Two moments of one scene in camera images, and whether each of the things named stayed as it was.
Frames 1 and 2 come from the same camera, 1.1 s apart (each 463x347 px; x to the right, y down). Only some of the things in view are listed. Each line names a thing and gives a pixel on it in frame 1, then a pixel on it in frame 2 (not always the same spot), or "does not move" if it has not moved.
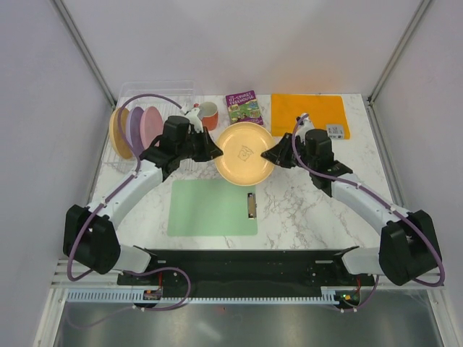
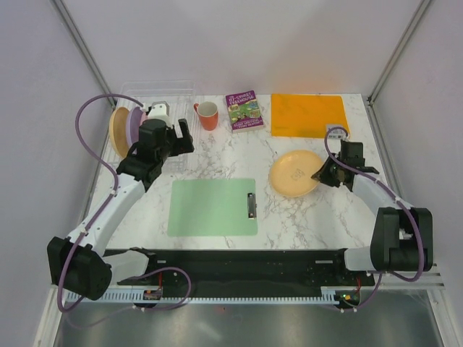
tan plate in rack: x=115 y=132 does not move
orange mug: x=208 y=113 does not move
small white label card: x=335 y=131 does not move
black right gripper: x=278 y=154 to x=322 y=175
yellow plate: x=241 y=163 to x=291 y=171
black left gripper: x=210 y=150 to x=182 y=144
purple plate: x=134 y=129 does not move
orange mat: x=323 y=109 does not move
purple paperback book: x=243 y=107 does not move
